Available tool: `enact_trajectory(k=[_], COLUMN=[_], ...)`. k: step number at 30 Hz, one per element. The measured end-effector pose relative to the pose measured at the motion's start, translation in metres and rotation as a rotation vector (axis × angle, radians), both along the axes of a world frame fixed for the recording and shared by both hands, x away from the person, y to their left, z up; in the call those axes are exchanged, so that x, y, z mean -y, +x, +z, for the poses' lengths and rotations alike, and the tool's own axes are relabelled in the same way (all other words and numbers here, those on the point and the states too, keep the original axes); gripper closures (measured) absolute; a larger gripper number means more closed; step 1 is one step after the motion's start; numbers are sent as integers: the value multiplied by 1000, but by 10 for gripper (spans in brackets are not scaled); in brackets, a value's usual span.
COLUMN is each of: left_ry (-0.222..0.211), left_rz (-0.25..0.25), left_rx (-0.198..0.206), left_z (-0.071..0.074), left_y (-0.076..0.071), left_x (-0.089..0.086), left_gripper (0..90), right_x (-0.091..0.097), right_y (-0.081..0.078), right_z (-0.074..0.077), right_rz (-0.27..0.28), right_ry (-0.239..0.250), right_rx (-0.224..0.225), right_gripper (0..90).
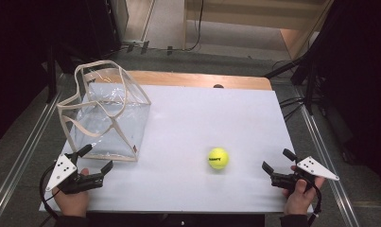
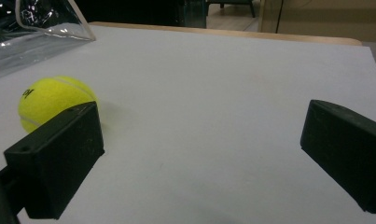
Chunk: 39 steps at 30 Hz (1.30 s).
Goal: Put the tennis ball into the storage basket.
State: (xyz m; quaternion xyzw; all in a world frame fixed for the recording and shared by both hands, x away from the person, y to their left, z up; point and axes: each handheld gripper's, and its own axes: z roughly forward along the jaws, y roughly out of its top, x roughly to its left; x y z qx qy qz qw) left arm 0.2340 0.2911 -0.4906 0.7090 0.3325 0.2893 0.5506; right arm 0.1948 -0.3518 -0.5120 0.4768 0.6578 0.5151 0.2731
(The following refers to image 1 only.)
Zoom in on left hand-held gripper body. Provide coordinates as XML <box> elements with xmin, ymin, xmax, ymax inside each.
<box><xmin>44</xmin><ymin>151</ymin><xmax>105</xmax><ymax>195</ymax></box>

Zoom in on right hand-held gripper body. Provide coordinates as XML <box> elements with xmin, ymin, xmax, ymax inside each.
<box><xmin>270</xmin><ymin>155</ymin><xmax>340</xmax><ymax>192</ymax></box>

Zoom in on transparent tote bag beige trim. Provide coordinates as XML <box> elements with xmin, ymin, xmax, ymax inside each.
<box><xmin>56</xmin><ymin>60</ymin><xmax>152</xmax><ymax>163</ymax></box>

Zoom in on yellow tennis ball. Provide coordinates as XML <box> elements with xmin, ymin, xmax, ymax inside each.
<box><xmin>207</xmin><ymin>147</ymin><xmax>230</xmax><ymax>170</ymax></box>

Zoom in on person's left hand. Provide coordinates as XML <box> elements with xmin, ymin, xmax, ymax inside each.
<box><xmin>52</xmin><ymin>167</ymin><xmax>91</xmax><ymax>218</ymax></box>

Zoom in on person's right hand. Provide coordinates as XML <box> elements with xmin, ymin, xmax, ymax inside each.
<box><xmin>282</xmin><ymin>166</ymin><xmax>326</xmax><ymax>217</ymax></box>

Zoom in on white table sheet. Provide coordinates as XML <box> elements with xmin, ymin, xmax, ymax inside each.
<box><xmin>39</xmin><ymin>82</ymin><xmax>315</xmax><ymax>214</ymax></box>

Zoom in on black metal stand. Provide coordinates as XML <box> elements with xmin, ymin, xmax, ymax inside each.
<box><xmin>45</xmin><ymin>43</ymin><xmax>59</xmax><ymax>104</ymax></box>

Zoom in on black tripod stand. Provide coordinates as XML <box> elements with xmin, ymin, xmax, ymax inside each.
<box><xmin>263</xmin><ymin>51</ymin><xmax>317</xmax><ymax>116</ymax></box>

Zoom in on black curtain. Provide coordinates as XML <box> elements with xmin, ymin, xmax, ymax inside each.
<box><xmin>315</xmin><ymin>0</ymin><xmax>381</xmax><ymax>198</ymax></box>
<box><xmin>0</xmin><ymin>0</ymin><xmax>89</xmax><ymax>149</ymax></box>

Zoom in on light wooden platform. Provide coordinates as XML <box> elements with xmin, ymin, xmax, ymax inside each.
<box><xmin>182</xmin><ymin>0</ymin><xmax>336</xmax><ymax>61</ymax></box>

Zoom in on left hand-held gripper black cable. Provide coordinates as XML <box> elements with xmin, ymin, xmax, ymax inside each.
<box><xmin>38</xmin><ymin>165</ymin><xmax>60</xmax><ymax>220</ymax></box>

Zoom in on hand-held gripper black cable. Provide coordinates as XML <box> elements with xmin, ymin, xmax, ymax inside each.
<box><xmin>38</xmin><ymin>165</ymin><xmax>60</xmax><ymax>220</ymax></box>
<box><xmin>305</xmin><ymin>178</ymin><xmax>323</xmax><ymax>227</ymax></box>

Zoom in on right hand-held gripper black cable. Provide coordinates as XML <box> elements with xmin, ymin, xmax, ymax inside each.
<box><xmin>305</xmin><ymin>178</ymin><xmax>323</xmax><ymax>227</ymax></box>

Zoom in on metal floor rail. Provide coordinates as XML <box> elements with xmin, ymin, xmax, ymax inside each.
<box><xmin>299</xmin><ymin>103</ymin><xmax>360</xmax><ymax>227</ymax></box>
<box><xmin>0</xmin><ymin>90</ymin><xmax>65</xmax><ymax>222</ymax></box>

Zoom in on black floor cables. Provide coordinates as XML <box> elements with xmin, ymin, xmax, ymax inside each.
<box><xmin>278</xmin><ymin>96</ymin><xmax>306</xmax><ymax>123</ymax></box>

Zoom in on hanging black cable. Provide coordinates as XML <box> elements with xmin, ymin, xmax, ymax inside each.
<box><xmin>183</xmin><ymin>0</ymin><xmax>206</xmax><ymax>52</ymax></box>

